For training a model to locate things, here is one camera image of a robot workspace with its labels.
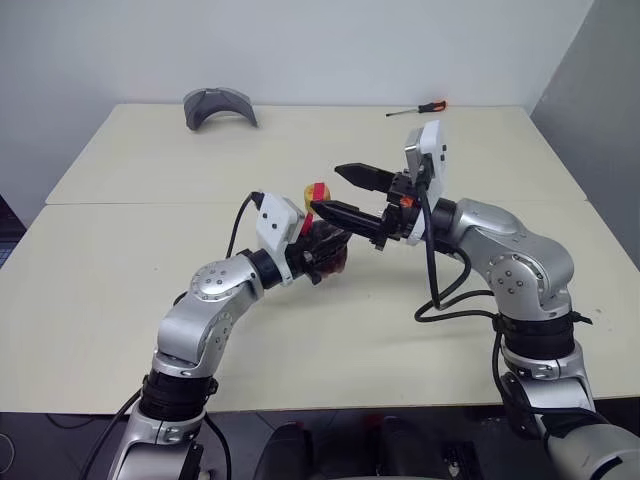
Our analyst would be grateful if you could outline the dark box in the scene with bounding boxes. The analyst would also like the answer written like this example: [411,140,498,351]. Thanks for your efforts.
[0,192,25,272]

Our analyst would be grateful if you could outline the orange black handled screwdriver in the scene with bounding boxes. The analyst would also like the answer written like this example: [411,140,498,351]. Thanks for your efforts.
[384,99,448,120]

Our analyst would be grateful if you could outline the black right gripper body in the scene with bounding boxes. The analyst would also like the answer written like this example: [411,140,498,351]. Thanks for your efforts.
[372,169,427,252]

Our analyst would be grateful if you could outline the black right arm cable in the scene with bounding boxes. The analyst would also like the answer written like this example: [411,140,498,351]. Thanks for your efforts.
[413,164,551,441]

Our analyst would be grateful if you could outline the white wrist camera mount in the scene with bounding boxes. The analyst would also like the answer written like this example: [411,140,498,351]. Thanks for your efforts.
[402,119,449,247]
[255,192,307,287]

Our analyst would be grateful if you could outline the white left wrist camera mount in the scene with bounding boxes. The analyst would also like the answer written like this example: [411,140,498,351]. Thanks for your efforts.
[255,192,307,287]

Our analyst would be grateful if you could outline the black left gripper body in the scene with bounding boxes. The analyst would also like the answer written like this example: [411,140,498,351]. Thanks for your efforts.
[287,238,325,287]

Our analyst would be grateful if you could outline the dark drink bottle yellow cap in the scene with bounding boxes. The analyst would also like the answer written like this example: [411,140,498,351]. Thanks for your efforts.
[299,182,350,277]

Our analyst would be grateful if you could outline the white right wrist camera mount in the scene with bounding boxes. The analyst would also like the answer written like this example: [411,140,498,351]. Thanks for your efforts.
[402,119,449,247]

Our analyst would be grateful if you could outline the grey curved plastic shell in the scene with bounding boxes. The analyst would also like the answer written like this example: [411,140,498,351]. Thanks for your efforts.
[182,86,260,133]

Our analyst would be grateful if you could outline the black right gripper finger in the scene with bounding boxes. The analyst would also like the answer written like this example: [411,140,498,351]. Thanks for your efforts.
[333,161,397,194]
[308,198,387,247]

